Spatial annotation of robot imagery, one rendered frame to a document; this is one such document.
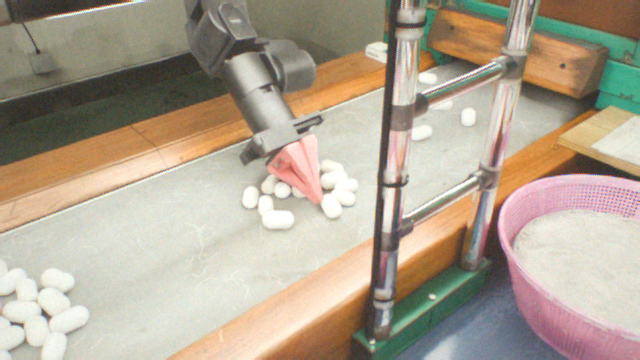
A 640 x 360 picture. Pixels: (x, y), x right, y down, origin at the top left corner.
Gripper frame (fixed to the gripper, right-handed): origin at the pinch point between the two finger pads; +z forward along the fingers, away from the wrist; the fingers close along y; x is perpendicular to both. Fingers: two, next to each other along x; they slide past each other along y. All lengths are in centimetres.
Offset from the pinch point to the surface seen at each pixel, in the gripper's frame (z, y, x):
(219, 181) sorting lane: -9.0, -5.9, 9.8
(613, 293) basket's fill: 25.2, 14.8, -16.7
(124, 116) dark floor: -98, 41, 177
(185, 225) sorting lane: -4.7, -14.0, 6.4
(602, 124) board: 10.5, 41.3, -10.4
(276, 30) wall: -112, 130, 161
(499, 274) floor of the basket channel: 19.5, 14.3, -4.7
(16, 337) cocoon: -0.8, -34.1, 1.3
